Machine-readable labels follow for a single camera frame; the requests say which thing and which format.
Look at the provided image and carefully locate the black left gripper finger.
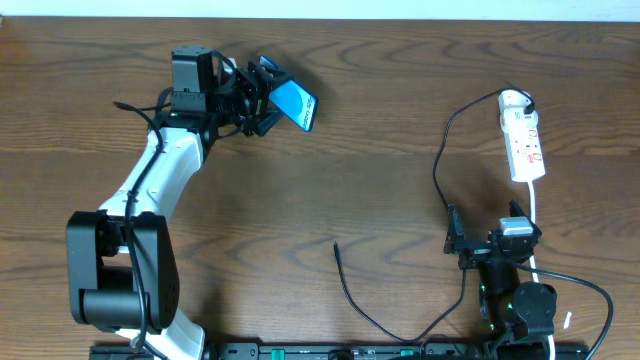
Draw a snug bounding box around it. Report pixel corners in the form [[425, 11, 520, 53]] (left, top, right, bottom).
[[254, 109, 284, 136], [256, 58, 294, 90]]

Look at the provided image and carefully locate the blue Samsung Galaxy smartphone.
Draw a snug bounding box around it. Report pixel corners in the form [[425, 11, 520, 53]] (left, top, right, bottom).
[[268, 77, 318, 132]]

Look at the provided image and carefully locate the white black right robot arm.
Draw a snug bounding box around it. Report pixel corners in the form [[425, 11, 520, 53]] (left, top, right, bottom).
[[444, 200, 557, 359]]

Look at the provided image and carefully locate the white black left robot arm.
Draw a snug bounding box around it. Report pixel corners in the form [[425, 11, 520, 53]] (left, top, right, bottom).
[[66, 46, 318, 359]]

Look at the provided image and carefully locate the white USB charger plug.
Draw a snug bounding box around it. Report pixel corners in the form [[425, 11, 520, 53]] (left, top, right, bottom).
[[498, 89, 532, 113]]

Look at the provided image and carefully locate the white power strip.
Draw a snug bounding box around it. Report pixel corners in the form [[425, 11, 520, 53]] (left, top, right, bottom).
[[500, 107, 546, 183]]

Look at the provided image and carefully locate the white paper scrap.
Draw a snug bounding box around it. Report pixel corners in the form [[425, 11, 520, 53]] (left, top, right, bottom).
[[563, 311, 572, 330]]

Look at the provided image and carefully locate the white power strip cord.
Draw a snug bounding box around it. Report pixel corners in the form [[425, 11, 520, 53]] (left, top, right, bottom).
[[526, 180, 557, 360]]

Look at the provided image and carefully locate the black USB charging cable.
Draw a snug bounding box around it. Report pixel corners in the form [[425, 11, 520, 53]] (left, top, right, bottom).
[[332, 87, 536, 344]]

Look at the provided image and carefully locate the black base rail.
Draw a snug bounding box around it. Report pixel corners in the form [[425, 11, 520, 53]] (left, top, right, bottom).
[[89, 341, 591, 360]]

